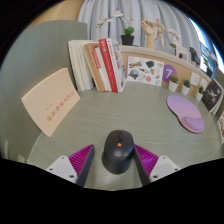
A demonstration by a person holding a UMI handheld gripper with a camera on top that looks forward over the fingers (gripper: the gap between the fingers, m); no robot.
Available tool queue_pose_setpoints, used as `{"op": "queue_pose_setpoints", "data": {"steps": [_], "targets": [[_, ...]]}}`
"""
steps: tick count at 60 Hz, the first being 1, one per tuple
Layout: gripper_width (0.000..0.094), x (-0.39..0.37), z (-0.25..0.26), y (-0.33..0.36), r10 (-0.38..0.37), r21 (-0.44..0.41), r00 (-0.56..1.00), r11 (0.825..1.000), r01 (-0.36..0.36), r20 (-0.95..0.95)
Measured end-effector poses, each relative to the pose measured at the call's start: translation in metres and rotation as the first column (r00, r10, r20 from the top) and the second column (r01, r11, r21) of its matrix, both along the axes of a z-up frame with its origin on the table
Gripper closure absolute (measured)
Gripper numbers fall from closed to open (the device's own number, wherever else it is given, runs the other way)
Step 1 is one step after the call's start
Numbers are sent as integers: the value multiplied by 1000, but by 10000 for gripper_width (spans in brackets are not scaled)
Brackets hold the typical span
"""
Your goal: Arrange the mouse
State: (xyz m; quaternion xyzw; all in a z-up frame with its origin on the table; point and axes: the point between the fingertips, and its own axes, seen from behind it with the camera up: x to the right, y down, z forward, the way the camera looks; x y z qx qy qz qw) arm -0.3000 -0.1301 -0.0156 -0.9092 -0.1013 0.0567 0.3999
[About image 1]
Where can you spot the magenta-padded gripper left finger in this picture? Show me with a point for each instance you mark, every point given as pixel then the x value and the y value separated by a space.
pixel 63 166

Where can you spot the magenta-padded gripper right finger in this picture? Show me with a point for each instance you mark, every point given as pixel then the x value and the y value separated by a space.
pixel 163 166

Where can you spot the black computer mouse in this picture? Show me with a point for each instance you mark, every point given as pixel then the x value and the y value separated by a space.
pixel 118 150

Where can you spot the purple mouse pad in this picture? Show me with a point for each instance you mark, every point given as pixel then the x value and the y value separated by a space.
pixel 181 106

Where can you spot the beige booklet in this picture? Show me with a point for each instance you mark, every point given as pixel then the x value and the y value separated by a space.
pixel 50 101

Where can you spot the colourful picture sheet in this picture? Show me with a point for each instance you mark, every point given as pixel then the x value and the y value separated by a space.
pixel 221 126

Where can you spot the black cover book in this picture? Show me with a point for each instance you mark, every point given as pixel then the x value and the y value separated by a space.
pixel 211 95

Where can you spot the purple round sticker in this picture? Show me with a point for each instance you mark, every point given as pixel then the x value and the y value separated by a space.
pixel 169 73

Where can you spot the white sticker sheet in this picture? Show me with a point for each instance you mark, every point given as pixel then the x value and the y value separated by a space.
pixel 145 70

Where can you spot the white book with red spine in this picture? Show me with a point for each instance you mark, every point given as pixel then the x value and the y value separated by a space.
pixel 102 71

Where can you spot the brown kraft book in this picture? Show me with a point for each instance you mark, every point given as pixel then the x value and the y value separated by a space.
pixel 93 66

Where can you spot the white orchid in black pot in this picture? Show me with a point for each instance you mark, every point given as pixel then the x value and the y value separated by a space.
pixel 209 71
pixel 127 39

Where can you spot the wooden desk back shelf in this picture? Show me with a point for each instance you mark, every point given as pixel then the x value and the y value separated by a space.
pixel 150 53

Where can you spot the black horse figure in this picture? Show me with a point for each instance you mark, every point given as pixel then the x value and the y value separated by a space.
pixel 194 55

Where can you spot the pink horse figure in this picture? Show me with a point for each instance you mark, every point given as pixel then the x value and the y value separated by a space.
pixel 182 50

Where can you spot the grey-green desk partition panel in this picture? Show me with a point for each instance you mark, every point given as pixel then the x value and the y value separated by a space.
pixel 36 50

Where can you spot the wooden hand model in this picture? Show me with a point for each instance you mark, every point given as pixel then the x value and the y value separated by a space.
pixel 150 33

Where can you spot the wooden mannequin figure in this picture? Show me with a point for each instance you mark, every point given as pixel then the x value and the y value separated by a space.
pixel 160 31

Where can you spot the window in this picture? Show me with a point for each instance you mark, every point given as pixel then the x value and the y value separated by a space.
pixel 203 36

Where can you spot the grey curtain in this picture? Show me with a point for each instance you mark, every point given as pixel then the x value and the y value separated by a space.
pixel 100 10

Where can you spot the white wall socket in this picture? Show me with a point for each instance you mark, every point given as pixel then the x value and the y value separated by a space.
pixel 194 79
pixel 203 84

